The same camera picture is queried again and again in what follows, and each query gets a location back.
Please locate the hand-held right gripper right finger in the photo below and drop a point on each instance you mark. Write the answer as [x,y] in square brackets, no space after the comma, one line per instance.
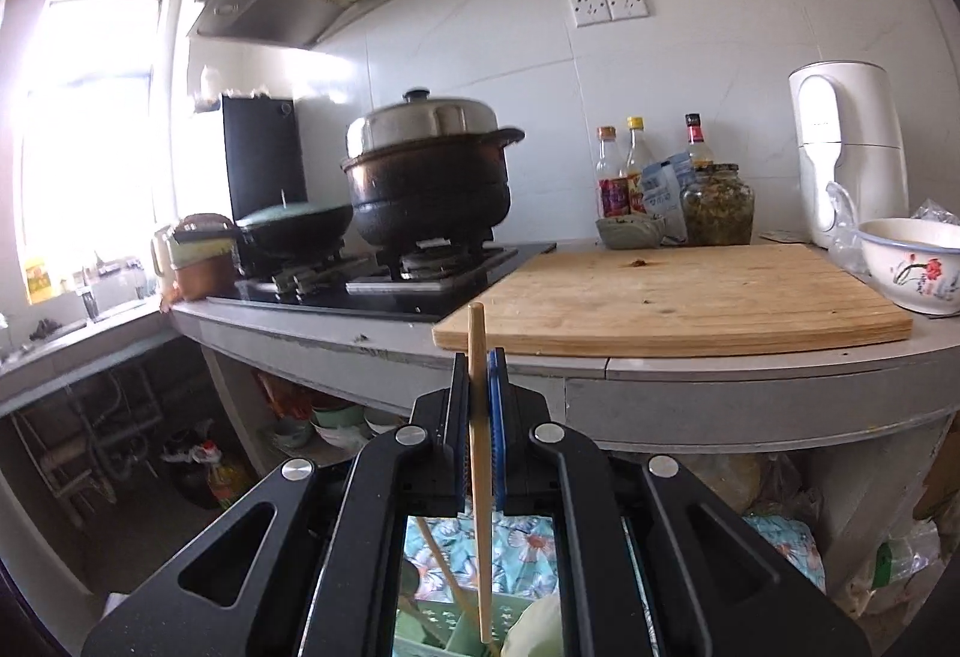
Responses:
[496,447]

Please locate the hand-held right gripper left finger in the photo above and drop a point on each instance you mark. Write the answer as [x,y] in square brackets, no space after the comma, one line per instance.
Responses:
[459,447]

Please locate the long wooden chopstick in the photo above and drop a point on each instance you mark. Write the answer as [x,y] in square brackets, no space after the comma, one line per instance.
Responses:
[478,477]

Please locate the green perforated utensil holder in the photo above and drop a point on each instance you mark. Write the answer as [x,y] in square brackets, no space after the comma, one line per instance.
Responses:
[442,642]

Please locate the teal floral blanket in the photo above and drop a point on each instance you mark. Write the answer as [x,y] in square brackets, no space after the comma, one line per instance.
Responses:
[525,544]

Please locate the stack of bowls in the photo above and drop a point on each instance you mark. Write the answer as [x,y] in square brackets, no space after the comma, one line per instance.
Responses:
[345,421]

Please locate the black gas stove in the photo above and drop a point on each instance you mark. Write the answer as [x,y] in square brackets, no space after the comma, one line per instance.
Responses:
[420,282]

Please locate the grey concrete kitchen counter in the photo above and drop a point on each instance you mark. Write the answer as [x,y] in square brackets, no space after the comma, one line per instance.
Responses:
[712,394]

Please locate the wooden cutting board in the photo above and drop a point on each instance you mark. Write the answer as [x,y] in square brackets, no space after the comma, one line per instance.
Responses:
[675,304]

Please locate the oil bottle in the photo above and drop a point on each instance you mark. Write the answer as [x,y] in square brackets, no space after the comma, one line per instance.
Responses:
[225,477]

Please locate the filled plastic sack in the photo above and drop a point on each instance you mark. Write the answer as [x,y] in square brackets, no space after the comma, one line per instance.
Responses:
[731,481]

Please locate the small green dish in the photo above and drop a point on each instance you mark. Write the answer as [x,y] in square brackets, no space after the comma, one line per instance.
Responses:
[628,233]

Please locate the large black cooking pot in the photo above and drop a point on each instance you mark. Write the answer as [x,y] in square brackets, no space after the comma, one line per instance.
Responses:
[431,192]

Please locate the black wok with lid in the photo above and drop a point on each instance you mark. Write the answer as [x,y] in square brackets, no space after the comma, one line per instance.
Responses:
[292,226]

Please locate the red label sauce bottle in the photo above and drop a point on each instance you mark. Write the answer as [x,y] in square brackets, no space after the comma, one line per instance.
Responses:
[611,181]

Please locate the yellow cap bottle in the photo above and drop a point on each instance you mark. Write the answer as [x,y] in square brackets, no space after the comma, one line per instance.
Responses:
[637,166]

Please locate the brown pot with lid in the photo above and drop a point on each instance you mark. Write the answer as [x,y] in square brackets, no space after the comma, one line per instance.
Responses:
[206,259]

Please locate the glass pickle jar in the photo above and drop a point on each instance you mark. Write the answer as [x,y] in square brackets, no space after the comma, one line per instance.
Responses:
[718,207]

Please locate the steel pot lid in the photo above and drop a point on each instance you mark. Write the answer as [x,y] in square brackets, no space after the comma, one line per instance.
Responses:
[420,121]

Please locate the black rectangular box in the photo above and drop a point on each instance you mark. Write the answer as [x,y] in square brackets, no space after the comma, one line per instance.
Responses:
[262,154]

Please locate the cream jug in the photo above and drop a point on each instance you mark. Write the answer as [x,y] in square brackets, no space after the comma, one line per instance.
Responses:
[160,259]

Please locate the red cap dark bottle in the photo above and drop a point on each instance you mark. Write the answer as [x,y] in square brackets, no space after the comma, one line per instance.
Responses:
[698,143]

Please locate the clear plastic bag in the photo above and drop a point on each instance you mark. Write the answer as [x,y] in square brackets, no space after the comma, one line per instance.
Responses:
[844,229]

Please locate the white plastic bags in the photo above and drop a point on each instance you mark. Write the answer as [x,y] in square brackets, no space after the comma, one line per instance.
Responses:
[892,567]

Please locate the white floral enamel basin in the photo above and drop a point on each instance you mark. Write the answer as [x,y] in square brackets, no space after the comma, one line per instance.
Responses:
[911,267]

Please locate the window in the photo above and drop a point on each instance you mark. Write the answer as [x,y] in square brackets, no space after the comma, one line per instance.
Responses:
[90,124]

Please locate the white wall socket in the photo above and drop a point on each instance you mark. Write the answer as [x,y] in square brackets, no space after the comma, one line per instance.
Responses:
[626,3]
[589,9]

